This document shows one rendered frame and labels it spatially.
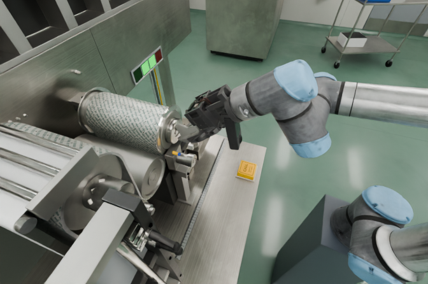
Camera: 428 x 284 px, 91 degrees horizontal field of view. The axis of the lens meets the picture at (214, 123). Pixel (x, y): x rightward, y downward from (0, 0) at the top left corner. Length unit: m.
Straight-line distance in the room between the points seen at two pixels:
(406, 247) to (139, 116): 0.69
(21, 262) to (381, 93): 1.04
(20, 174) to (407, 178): 2.60
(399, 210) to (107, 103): 0.85
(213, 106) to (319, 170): 1.85
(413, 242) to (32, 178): 0.70
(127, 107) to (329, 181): 1.89
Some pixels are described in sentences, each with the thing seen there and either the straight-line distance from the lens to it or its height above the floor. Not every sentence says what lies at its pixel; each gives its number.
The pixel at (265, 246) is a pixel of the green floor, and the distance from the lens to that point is 1.80.
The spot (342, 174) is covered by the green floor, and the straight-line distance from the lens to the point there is 2.31.
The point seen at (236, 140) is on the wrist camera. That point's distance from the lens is 0.53.
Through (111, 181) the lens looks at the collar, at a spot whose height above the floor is 1.36.
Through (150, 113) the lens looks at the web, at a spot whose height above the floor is 1.31.
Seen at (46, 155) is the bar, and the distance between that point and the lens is 0.42.
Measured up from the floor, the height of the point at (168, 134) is 1.27.
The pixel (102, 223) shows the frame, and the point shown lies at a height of 1.44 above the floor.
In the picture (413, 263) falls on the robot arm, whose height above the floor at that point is 1.18.
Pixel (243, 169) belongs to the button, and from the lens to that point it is 0.93.
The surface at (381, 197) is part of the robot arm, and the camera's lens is 0.79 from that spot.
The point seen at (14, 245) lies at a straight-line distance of 0.90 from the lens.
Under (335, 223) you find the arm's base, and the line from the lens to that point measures 0.92.
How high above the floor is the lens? 1.70
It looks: 46 degrees down
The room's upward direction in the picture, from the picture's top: straight up
